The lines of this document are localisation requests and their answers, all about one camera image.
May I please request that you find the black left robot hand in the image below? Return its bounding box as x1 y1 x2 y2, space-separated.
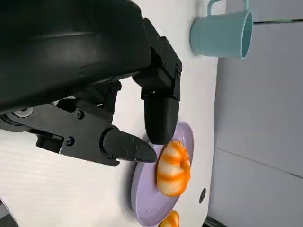
0 0 183 167

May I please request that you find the pale green mug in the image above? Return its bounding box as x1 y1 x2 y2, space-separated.
189 0 254 60

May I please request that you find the lilac plate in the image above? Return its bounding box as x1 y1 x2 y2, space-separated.
131 121 195 227

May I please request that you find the orange and white bread roll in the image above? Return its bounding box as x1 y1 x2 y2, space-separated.
158 210 180 227
156 140 191 198

